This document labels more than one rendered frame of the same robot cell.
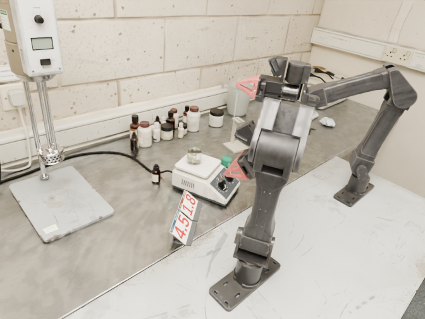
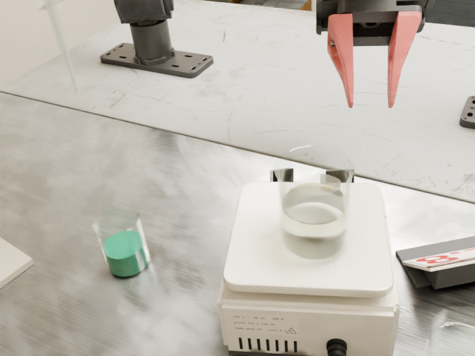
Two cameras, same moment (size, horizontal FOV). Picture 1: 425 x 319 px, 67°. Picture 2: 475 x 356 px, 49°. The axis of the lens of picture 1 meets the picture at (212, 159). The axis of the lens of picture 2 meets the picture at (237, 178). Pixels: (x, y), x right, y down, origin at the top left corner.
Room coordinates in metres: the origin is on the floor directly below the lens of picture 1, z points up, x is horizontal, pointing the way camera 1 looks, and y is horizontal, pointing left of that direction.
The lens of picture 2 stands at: (1.01, 0.33, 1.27)
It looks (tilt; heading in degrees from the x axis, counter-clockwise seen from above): 37 degrees down; 260
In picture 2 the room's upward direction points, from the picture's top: 6 degrees counter-clockwise
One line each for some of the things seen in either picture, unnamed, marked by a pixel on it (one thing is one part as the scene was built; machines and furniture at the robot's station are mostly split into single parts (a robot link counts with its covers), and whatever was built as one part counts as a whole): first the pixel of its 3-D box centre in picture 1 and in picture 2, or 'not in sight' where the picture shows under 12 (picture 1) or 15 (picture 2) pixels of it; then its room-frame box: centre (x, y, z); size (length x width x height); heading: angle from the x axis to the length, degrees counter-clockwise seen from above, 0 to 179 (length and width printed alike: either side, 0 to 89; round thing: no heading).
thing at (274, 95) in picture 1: (271, 89); not in sight; (1.03, -0.16, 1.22); 0.10 x 0.07 x 0.07; 170
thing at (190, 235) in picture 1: (183, 227); not in sight; (0.66, 0.06, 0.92); 0.09 x 0.06 x 0.04; 176
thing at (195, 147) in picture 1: (193, 152); (314, 208); (0.90, 0.06, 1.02); 0.06 x 0.05 x 0.08; 68
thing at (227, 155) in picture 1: (227, 157); (122, 241); (1.05, -0.05, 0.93); 0.04 x 0.04 x 0.06
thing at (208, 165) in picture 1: (198, 163); (307, 232); (0.90, 0.04, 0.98); 0.12 x 0.12 x 0.01; 68
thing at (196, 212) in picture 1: (190, 204); (459, 251); (0.76, 0.05, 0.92); 0.09 x 0.06 x 0.04; 176
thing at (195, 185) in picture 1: (203, 176); (308, 248); (0.89, 0.02, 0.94); 0.22 x 0.13 x 0.08; 68
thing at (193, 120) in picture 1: (193, 118); not in sight; (1.32, 0.11, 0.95); 0.06 x 0.06 x 0.11
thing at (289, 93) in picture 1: (289, 90); not in sight; (1.02, -0.22, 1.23); 0.07 x 0.06 x 0.07; 80
